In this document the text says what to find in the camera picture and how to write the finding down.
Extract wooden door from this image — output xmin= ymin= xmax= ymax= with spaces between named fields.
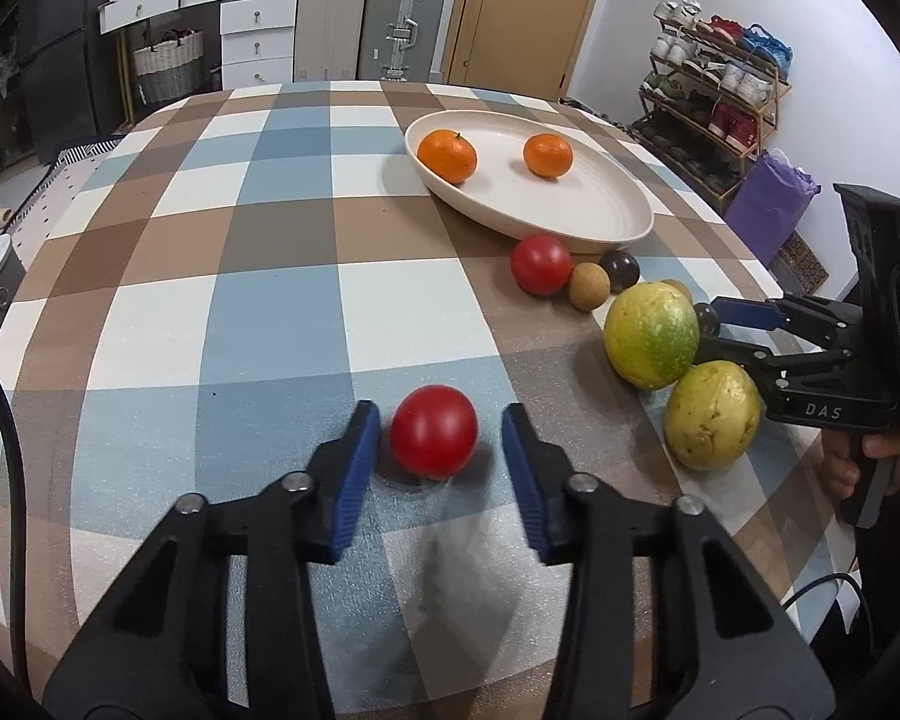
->
xmin=445 ymin=0 xmax=614 ymax=102

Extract brown doormat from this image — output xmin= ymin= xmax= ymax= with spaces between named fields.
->
xmin=769 ymin=231 xmax=833 ymax=297

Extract beige suitcase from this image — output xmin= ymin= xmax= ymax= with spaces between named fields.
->
xmin=298 ymin=0 xmax=371 ymax=83

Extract rows of shoes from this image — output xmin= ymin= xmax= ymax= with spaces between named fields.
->
xmin=634 ymin=0 xmax=794 ymax=196

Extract orange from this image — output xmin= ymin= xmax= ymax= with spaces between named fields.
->
xmin=523 ymin=133 xmax=575 ymax=179
xmin=417 ymin=129 xmax=479 ymax=185

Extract red tomato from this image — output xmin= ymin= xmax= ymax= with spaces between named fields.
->
xmin=389 ymin=385 xmax=479 ymax=479
xmin=511 ymin=234 xmax=575 ymax=296

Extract white drawer cabinet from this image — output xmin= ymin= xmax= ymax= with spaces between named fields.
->
xmin=220 ymin=0 xmax=299 ymax=87

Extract cream plate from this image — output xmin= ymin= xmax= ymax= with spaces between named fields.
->
xmin=404 ymin=111 xmax=655 ymax=254

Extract person's right hand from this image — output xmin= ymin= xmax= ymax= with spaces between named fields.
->
xmin=821 ymin=431 xmax=900 ymax=501

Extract black refrigerator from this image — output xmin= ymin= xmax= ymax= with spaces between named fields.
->
xmin=22 ymin=0 xmax=132 ymax=162

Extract dotted floor mat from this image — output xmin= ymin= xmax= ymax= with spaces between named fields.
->
xmin=7 ymin=136 xmax=128 ymax=263

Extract thin black cable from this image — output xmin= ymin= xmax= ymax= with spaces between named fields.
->
xmin=784 ymin=574 xmax=882 ymax=661

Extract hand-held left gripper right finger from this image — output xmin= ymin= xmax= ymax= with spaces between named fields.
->
xmin=501 ymin=403 xmax=837 ymax=720

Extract dark glass cabinet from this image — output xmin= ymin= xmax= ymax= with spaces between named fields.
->
xmin=0 ymin=0 xmax=46 ymax=188

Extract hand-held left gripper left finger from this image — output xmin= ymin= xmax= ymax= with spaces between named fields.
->
xmin=41 ymin=400 xmax=382 ymax=720

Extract wooden shoe rack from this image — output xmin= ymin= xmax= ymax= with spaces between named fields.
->
xmin=630 ymin=0 xmax=792 ymax=203

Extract silver suitcase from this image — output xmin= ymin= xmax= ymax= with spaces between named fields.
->
xmin=358 ymin=0 xmax=449 ymax=83

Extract checkered tablecloth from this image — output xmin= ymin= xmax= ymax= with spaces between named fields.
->
xmin=0 ymin=80 xmax=863 ymax=720

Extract yellow green passion fruit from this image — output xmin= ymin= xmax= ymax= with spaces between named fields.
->
xmin=663 ymin=361 xmax=764 ymax=470
xmin=604 ymin=281 xmax=700 ymax=391

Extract woven laundry basket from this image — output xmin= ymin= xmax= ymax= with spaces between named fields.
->
xmin=133 ymin=30 xmax=205 ymax=106

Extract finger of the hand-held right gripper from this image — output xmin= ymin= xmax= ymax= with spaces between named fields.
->
xmin=694 ymin=336 xmax=826 ymax=391
xmin=709 ymin=294 xmax=860 ymax=350

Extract purple bag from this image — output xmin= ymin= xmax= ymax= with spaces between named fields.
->
xmin=724 ymin=150 xmax=821 ymax=263

